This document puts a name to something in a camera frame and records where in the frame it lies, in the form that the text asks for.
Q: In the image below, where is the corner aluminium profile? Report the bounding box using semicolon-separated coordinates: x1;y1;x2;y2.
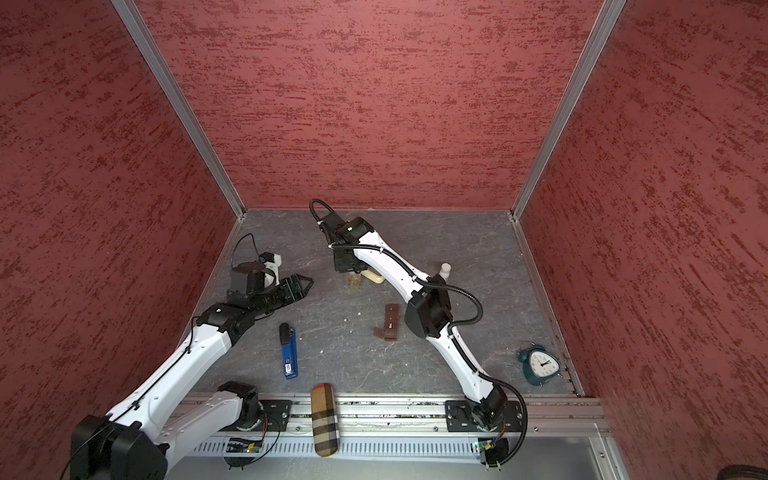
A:
511;0;626;223
111;0;247;219

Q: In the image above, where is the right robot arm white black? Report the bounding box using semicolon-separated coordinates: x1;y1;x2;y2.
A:
316;213;507;431

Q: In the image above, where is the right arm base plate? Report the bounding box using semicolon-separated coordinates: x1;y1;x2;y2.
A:
444;400;526;433

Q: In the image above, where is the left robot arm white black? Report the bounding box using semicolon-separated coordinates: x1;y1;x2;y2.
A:
60;274;314;479

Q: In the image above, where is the clear amber pill bottle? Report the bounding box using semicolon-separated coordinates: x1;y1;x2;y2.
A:
346;273;363;291

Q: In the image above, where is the right corner aluminium profile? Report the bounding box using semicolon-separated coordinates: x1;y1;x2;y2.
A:
511;0;626;223

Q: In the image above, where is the aluminium front rail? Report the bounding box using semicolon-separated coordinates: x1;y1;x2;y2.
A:
172;394;628;479

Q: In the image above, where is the plaid glasses case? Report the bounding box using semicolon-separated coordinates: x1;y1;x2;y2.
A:
311;383;339;458

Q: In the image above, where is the left circuit board with wires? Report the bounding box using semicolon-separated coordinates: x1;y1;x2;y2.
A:
223;414;280;471

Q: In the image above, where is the brown weekly pill organizer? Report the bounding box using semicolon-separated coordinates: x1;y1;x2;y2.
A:
373;303;400;342

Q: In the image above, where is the circuit board with wires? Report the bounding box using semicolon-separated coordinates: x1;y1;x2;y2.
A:
477;426;526;469
223;414;280;471

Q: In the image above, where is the right circuit board with wires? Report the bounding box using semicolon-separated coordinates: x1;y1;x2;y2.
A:
477;426;526;469

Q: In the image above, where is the yellow calculator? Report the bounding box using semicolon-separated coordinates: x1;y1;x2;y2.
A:
360;269;386;285

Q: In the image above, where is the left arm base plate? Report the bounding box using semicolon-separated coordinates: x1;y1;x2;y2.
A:
229;400;293;432

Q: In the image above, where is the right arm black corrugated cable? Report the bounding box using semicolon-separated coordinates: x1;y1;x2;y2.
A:
308;198;529;457

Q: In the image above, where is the left corner aluminium profile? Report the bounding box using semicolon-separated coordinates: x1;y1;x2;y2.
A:
111;0;247;219

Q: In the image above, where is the teal alarm clock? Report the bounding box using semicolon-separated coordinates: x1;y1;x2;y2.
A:
518;344;561;386

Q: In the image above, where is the white pill bottle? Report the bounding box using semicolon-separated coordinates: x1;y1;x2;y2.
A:
439;263;451;282

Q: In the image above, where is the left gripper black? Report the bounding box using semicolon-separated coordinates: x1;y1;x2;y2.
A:
251;274;314;316

